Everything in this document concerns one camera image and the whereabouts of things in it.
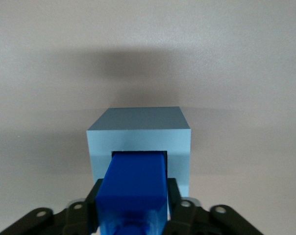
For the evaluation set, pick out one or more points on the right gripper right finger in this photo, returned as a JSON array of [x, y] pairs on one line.
[[199, 222]]

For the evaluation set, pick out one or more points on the gray square base block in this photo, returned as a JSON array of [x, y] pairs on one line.
[[138, 137]]

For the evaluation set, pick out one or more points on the blue plastic part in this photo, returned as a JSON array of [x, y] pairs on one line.
[[133, 176]]

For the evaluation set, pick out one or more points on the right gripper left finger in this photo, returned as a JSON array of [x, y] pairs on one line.
[[74, 220]]

